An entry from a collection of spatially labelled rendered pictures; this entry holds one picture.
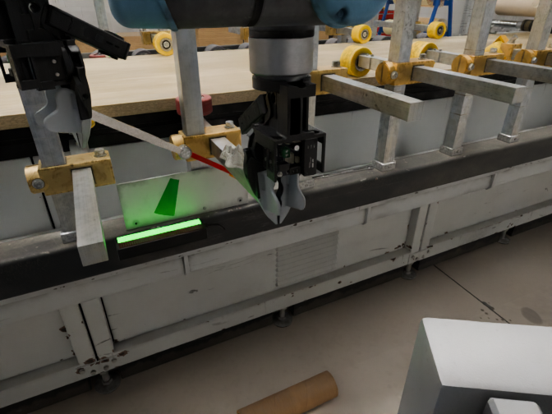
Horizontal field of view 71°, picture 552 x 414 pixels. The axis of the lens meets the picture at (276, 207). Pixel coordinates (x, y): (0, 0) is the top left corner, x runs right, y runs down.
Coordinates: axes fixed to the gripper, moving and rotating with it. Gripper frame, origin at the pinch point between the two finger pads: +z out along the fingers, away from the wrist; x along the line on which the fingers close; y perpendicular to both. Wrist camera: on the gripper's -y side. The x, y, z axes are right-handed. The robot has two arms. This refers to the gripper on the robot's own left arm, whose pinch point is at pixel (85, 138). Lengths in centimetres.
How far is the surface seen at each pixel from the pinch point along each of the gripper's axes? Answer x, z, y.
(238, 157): 14.0, 4.3, -18.1
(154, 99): -21.0, 1.8, -23.7
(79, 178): -4.2, 7.6, 1.1
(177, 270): -6.5, 37.2, -15.2
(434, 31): -32, -2, -192
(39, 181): -10.1, 8.6, 5.4
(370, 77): 0, 2, -81
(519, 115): 32, 13, -114
